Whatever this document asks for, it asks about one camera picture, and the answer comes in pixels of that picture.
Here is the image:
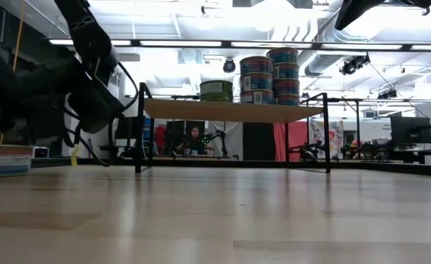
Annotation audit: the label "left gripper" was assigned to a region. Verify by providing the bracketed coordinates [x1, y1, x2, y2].
[0, 46, 127, 144]

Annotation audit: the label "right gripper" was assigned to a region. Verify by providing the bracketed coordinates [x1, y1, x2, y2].
[334, 0, 431, 32]

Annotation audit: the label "green label seafood can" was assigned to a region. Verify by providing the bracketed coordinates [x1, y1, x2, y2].
[199, 79, 235, 103]

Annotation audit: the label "wooden shelf black legs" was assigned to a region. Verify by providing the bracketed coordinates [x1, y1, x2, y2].
[134, 81, 333, 175]

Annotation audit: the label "black computer monitor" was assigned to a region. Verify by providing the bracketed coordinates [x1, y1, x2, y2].
[114, 116, 138, 141]
[390, 116, 431, 144]

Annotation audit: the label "black ceiling spotlight cluster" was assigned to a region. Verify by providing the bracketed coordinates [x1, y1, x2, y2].
[339, 53, 372, 76]
[376, 87, 399, 100]

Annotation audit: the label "white box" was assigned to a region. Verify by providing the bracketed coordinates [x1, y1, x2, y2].
[32, 146, 51, 160]

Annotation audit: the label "person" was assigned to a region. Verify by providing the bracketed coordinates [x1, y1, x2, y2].
[174, 125, 208, 157]

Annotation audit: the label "colourful poster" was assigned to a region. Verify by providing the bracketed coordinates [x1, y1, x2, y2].
[308, 117, 345, 148]

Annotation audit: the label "round black ceiling spotlight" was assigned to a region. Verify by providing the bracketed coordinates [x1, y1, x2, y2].
[222, 57, 237, 74]

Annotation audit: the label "red curtain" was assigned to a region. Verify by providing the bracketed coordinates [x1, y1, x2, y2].
[273, 122, 309, 162]

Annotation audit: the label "white cloth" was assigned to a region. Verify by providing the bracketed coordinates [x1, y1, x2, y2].
[207, 121, 244, 147]

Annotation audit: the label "cluttered background desk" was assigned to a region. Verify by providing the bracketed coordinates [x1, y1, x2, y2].
[338, 144, 431, 165]

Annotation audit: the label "black panel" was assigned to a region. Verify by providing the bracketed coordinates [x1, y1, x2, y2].
[242, 122, 275, 161]

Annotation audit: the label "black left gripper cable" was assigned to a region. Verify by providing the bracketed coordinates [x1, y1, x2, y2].
[60, 61, 140, 168]

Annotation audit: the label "yellow cable label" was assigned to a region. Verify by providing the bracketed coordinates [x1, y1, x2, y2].
[70, 144, 81, 167]

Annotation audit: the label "silver ventilation duct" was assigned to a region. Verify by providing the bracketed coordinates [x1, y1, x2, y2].
[298, 0, 376, 87]

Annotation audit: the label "yellow cable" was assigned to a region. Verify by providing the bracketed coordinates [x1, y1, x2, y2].
[0, 0, 26, 146]

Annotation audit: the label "long ceiling light rail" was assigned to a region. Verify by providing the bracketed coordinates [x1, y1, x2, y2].
[48, 38, 431, 53]

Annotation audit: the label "background black rig frame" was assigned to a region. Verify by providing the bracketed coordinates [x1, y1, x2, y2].
[152, 94, 431, 150]

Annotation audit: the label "black table frame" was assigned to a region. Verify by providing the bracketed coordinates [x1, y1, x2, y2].
[32, 156, 431, 178]

